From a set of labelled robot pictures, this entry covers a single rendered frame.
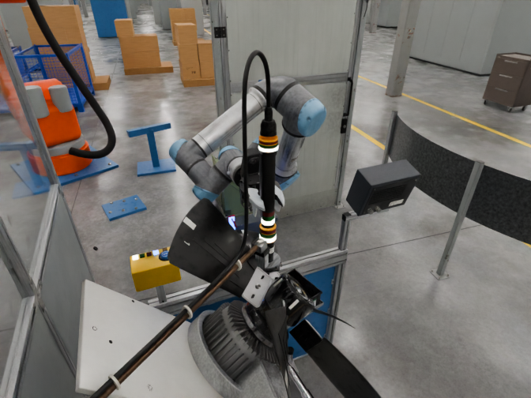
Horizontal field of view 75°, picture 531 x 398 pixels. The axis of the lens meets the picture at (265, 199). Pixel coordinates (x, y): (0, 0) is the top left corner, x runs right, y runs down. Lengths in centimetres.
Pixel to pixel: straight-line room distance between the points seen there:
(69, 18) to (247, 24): 624
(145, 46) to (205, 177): 893
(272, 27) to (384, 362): 230
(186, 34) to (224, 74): 562
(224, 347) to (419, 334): 184
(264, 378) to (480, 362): 188
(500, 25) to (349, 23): 775
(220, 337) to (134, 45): 927
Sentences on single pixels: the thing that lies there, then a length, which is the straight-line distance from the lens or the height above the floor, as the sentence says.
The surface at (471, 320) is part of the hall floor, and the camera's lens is 281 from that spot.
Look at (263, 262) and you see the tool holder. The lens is 92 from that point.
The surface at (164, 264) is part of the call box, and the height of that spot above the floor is 107.
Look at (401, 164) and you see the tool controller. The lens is 161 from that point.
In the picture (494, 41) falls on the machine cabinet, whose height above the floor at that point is 80.
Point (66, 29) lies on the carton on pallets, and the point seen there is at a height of 118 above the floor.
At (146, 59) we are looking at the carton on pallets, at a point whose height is 33.
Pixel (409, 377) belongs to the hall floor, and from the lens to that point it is 237.
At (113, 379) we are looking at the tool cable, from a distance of 67.
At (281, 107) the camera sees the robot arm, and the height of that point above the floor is 157.
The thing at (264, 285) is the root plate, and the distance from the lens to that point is 92.
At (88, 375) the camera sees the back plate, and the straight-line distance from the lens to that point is 71.
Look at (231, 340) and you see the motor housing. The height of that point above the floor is 118.
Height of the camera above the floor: 191
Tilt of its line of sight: 32 degrees down
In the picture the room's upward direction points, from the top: straight up
